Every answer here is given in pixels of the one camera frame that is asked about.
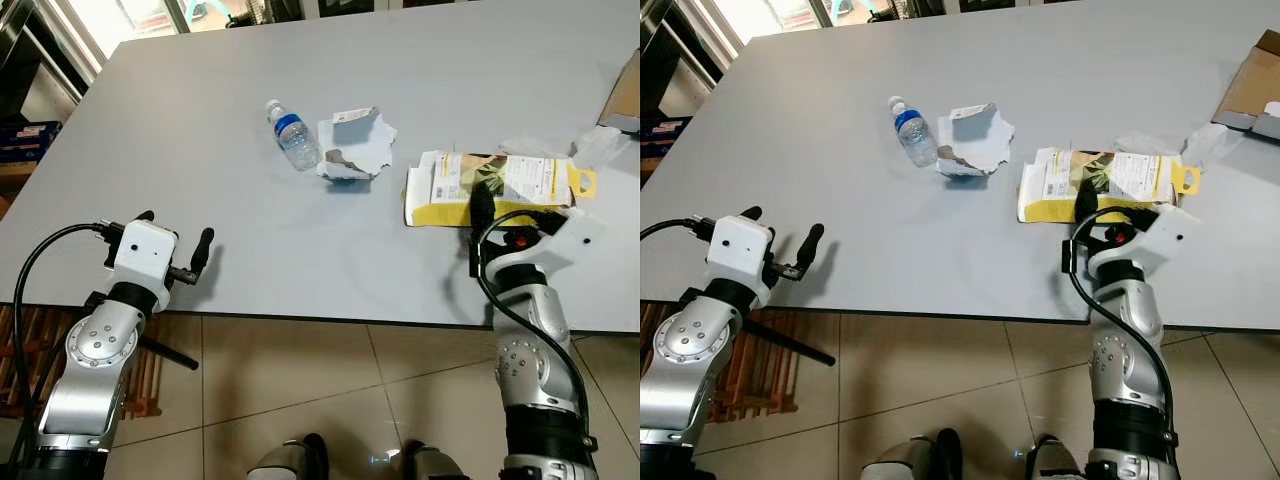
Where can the robot right leg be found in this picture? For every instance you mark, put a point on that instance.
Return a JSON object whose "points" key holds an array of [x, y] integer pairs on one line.
{"points": [[430, 462], [1055, 460]]}

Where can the torn white paper carton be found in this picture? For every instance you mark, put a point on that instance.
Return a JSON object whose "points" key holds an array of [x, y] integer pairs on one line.
{"points": [[355, 145], [975, 142]]}

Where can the clear crumpled plastic wrap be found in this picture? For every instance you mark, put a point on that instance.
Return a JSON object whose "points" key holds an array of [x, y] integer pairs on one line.
{"points": [[590, 148], [1205, 148]]}

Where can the thin black rod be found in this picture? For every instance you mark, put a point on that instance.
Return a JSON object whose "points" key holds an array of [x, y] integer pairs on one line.
{"points": [[170, 352], [795, 345]]}

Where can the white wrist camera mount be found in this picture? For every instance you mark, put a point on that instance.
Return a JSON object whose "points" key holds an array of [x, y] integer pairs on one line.
{"points": [[738, 250], [570, 235], [1160, 230], [146, 252]]}

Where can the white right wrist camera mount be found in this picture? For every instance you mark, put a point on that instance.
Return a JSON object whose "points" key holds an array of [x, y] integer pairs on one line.
{"points": [[570, 235], [1160, 230]]}

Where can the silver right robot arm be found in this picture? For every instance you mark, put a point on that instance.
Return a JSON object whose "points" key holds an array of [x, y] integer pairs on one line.
{"points": [[1130, 340], [535, 340]]}

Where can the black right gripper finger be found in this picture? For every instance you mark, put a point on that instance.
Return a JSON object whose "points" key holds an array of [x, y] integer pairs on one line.
{"points": [[482, 205], [1085, 200]]}

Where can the open brown cardboard box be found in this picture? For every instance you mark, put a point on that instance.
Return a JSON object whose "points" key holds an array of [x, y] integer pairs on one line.
{"points": [[1250, 90], [625, 95]]}

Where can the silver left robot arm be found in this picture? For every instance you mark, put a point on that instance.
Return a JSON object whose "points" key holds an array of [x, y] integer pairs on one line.
{"points": [[685, 345], [100, 345]]}

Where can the dark metal shelf frame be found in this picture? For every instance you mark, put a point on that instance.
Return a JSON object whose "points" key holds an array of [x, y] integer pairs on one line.
{"points": [[670, 55], [30, 60]]}

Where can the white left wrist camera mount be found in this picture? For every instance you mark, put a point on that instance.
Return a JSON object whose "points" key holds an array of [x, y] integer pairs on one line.
{"points": [[738, 250], [146, 252]]}

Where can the clear blue-label water bottle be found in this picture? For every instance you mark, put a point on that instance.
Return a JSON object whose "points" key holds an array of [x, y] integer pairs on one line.
{"points": [[294, 135], [915, 132]]}

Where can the blue plastic crate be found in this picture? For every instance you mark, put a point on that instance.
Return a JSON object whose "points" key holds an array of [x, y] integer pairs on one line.
{"points": [[25, 140], [662, 135]]}

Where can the flat yellow printed package box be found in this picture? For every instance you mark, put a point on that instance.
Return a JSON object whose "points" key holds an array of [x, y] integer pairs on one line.
{"points": [[1050, 185], [440, 190]]}

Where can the brown wooden slatted rack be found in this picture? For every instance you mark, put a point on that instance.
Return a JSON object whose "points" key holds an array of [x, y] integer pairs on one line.
{"points": [[770, 375], [30, 355]]}

